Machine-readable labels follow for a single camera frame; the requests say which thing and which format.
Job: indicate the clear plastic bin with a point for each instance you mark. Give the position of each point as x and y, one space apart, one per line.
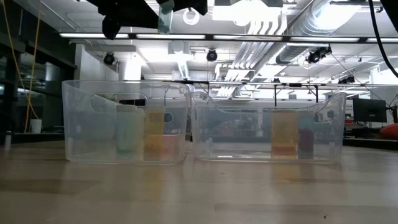
236 146
93 140

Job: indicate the person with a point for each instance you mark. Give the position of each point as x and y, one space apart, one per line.
390 131

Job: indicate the black ceiling spotlight cluster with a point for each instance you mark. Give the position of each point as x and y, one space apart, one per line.
317 54
346 80

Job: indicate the green artificial succulent plant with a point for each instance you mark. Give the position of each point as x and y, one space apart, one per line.
109 99

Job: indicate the white cylindrical container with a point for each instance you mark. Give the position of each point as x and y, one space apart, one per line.
35 126

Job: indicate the black round ceiling lamp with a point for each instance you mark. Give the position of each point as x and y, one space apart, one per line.
211 55
109 58

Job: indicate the black computer monitor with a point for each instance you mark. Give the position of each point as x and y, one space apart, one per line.
370 110

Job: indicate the small pale cylinder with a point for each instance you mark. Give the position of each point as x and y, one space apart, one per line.
8 140

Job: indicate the large amber pill bottle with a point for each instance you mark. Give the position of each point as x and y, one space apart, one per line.
284 133

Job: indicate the dark background desk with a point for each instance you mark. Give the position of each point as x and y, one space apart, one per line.
367 132

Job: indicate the orange pill bottle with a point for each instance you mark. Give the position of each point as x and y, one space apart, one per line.
171 144

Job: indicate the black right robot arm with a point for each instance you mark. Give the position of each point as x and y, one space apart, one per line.
391 12

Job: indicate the long ceiling light bar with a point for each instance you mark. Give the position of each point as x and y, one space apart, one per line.
233 37

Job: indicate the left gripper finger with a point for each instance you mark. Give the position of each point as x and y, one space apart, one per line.
192 6
140 15

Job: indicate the silver ventilation duct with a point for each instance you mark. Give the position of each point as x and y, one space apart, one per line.
306 31

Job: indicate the pale green pill bottle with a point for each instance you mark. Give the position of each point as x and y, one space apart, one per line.
164 23

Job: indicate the black metal background frame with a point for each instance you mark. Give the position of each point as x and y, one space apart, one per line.
295 84

